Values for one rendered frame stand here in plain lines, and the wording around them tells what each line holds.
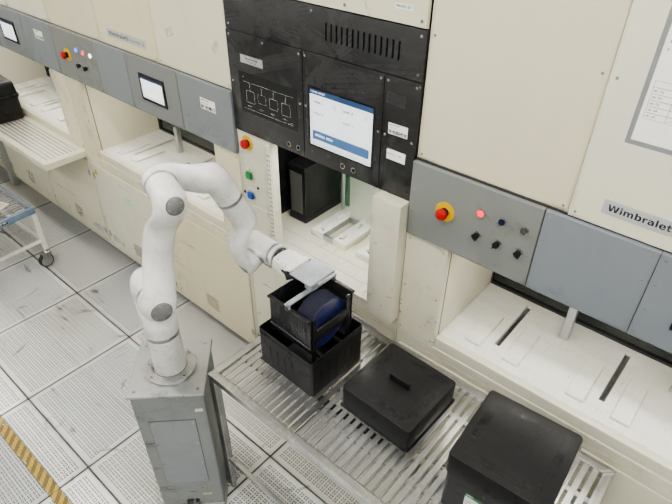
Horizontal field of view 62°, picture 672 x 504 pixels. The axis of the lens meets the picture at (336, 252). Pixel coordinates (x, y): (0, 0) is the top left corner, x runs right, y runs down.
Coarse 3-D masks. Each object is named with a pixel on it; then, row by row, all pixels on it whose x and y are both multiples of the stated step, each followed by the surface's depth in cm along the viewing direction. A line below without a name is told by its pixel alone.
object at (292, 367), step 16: (352, 320) 208; (272, 336) 200; (352, 336) 203; (272, 352) 205; (288, 352) 196; (304, 352) 216; (320, 352) 216; (336, 352) 199; (352, 352) 208; (288, 368) 202; (304, 368) 193; (320, 368) 195; (336, 368) 204; (304, 384) 199; (320, 384) 200
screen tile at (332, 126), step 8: (312, 104) 195; (320, 104) 193; (328, 104) 190; (312, 112) 197; (328, 112) 192; (336, 112) 189; (312, 120) 199; (320, 120) 196; (336, 120) 191; (320, 128) 198; (328, 128) 195; (336, 128) 193
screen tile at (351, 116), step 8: (344, 112) 187; (352, 112) 184; (352, 120) 186; (360, 120) 184; (368, 120) 181; (344, 128) 190; (368, 128) 183; (344, 136) 192; (352, 136) 189; (360, 136) 187; (368, 136) 185; (368, 144) 186
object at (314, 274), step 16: (304, 272) 188; (320, 272) 188; (288, 288) 200; (304, 288) 208; (320, 288) 206; (336, 288) 201; (272, 304) 195; (288, 304) 186; (272, 320) 201; (288, 320) 192; (304, 320) 183; (336, 320) 195; (288, 336) 197; (304, 336) 190; (320, 336) 192; (336, 336) 206
